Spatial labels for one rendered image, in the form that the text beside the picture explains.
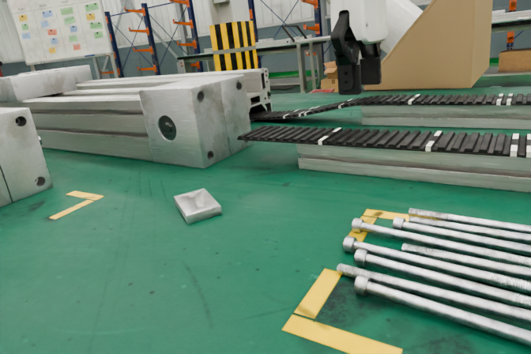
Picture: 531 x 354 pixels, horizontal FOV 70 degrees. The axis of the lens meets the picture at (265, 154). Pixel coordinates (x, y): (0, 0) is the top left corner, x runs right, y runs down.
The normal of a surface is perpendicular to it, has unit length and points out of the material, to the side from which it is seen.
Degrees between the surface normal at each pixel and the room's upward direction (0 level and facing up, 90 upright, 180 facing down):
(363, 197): 0
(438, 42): 90
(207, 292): 0
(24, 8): 90
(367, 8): 89
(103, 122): 90
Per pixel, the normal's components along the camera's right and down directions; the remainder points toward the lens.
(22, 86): 0.83, 0.07
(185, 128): -0.55, 0.31
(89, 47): -0.19, 0.31
